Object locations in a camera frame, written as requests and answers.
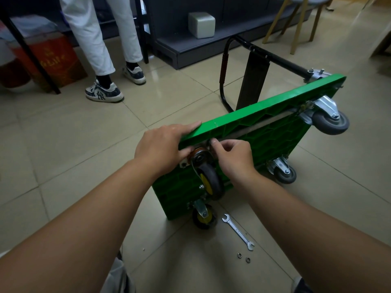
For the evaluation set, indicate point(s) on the white box on shelf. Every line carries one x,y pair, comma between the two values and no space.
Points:
201,25

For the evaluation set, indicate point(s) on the person's light trousers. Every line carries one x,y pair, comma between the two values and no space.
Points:
119,277

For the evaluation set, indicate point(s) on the silver wrench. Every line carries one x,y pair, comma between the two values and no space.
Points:
238,231

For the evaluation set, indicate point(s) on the person's right hand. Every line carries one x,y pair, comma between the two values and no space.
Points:
235,163

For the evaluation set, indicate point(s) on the person's dark shoe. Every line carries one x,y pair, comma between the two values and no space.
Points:
302,286

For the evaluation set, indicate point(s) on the person's left forearm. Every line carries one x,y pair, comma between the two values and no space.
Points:
70,238

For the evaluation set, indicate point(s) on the person's left hand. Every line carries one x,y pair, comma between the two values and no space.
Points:
159,152

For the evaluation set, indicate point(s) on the person's right forearm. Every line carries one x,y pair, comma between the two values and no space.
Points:
320,231

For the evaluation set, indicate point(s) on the wooden stool legs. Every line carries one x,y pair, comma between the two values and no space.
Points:
301,21

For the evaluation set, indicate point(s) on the green platform trolley deck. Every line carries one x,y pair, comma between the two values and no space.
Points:
268,134

